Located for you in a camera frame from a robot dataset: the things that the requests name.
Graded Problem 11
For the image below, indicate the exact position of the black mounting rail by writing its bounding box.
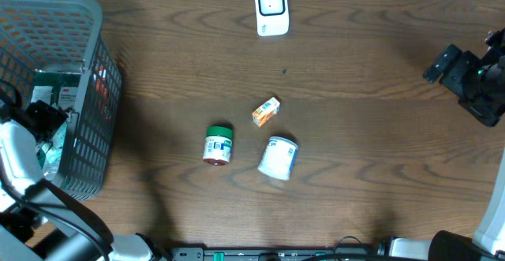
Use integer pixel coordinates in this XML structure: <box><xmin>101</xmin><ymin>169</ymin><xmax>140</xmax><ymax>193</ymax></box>
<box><xmin>168</xmin><ymin>244</ymin><xmax>372</xmax><ymax>261</ymax></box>

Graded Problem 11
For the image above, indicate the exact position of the red box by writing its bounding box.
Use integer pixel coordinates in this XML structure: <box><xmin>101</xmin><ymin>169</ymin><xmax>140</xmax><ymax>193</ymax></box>
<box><xmin>93</xmin><ymin>65</ymin><xmax>112</xmax><ymax>123</ymax></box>

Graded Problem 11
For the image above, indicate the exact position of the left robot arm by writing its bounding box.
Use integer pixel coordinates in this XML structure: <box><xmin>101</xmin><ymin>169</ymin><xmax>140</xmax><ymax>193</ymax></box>
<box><xmin>1</xmin><ymin>84</ymin><xmax>172</xmax><ymax>260</ymax></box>

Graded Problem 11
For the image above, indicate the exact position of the white cotton swab tub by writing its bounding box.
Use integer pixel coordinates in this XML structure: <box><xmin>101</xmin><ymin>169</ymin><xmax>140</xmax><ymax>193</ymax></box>
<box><xmin>258</xmin><ymin>136</ymin><xmax>298</xmax><ymax>181</ymax></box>

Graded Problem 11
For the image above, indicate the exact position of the green lid jar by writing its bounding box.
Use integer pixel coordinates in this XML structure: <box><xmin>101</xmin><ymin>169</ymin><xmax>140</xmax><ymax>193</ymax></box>
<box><xmin>203</xmin><ymin>125</ymin><xmax>234</xmax><ymax>166</ymax></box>

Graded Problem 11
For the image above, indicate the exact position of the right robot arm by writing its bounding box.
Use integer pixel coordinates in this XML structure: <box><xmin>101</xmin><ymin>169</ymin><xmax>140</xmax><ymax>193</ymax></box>
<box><xmin>378</xmin><ymin>29</ymin><xmax>504</xmax><ymax>260</ymax></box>

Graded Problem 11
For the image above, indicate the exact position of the green 3M gloves package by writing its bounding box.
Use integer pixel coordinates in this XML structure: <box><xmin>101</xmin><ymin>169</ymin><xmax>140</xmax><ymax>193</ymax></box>
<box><xmin>31</xmin><ymin>72</ymin><xmax>81</xmax><ymax>111</ymax></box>

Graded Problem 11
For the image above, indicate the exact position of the white barcode scanner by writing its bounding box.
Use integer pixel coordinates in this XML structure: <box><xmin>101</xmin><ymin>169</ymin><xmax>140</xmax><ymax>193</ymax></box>
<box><xmin>255</xmin><ymin>0</ymin><xmax>290</xmax><ymax>37</ymax></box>

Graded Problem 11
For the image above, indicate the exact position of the orange Kleenex tissue pack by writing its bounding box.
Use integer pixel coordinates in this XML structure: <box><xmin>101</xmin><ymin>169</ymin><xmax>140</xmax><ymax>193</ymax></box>
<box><xmin>252</xmin><ymin>97</ymin><xmax>281</xmax><ymax>127</ymax></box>

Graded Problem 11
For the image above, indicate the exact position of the mint green wipes pack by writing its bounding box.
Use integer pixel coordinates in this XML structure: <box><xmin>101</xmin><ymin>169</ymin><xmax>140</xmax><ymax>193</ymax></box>
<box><xmin>37</xmin><ymin>122</ymin><xmax>67</xmax><ymax>181</ymax></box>

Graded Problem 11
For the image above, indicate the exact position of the grey plastic shopping basket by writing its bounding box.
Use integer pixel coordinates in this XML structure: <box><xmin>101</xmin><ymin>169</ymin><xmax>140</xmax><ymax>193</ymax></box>
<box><xmin>1</xmin><ymin>0</ymin><xmax>122</xmax><ymax>200</ymax></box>

